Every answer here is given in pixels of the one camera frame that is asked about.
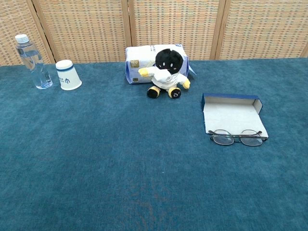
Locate dark-framed eyeglasses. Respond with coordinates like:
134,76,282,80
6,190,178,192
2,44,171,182
208,129,269,147

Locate black-headed plush doll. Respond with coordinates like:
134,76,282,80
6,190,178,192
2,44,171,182
138,48,191,99

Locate white blue tissue pack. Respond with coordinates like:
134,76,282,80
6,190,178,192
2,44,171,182
125,43,197,85

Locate blue felt table mat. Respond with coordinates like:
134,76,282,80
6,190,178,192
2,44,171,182
0,57,308,231

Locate upturned white paper cup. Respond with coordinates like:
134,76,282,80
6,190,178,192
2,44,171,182
55,60,83,91

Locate woven bamboo folding screen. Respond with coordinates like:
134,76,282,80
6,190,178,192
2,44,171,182
0,0,308,67

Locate clear plastic water bottle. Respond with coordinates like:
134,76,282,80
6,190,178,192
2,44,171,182
14,34,53,90

